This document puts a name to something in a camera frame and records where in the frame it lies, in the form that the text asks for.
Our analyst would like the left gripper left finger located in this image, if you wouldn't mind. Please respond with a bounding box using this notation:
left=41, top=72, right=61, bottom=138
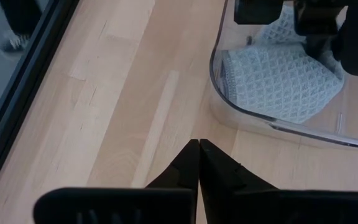
left=32, top=139, right=200, bottom=224

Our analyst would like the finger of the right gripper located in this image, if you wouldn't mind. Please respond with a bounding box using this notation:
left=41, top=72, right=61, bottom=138
left=303, top=34, right=328, bottom=60

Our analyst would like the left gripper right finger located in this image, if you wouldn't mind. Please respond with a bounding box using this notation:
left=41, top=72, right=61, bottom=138
left=199, top=139, right=358, bottom=224

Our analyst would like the light grey microfiber towel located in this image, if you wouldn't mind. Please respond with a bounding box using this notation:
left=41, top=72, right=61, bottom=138
left=221, top=3, right=345, bottom=124

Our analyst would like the clear plastic bin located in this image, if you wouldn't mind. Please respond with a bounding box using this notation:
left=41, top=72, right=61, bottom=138
left=209, top=0, right=358, bottom=151

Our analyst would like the person's shoe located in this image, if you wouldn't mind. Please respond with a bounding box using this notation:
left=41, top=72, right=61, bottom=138
left=0, top=30, right=31, bottom=54

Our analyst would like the person's leg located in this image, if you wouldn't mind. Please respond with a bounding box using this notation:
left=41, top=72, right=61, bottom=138
left=0, top=0, right=43, bottom=35

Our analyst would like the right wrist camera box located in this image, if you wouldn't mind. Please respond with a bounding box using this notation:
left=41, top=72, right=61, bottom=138
left=233, top=0, right=285, bottom=26

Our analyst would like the black aluminium table frame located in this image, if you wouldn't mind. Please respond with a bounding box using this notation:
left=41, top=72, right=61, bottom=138
left=0, top=0, right=81, bottom=215

